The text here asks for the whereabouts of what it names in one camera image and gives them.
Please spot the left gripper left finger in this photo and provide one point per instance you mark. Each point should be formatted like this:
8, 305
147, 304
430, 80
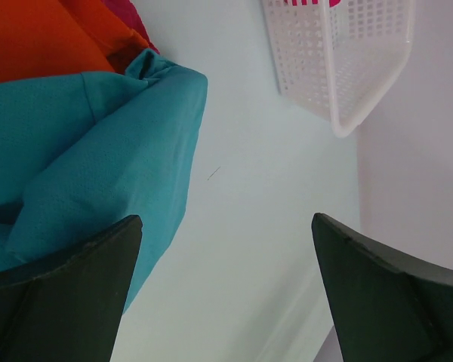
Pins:
67, 306

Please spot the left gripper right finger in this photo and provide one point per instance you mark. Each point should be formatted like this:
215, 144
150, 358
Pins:
386, 305

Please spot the teal t shirt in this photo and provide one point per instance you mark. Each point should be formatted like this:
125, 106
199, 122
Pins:
80, 152

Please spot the white plastic basket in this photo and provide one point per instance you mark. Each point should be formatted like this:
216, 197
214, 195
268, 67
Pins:
339, 62

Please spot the folded magenta shirt under stack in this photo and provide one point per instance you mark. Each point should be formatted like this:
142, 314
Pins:
126, 11

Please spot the orange t shirt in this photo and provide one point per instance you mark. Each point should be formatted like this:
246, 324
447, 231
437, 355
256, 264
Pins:
45, 38

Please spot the magenta t shirt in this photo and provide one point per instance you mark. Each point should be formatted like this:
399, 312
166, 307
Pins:
331, 3

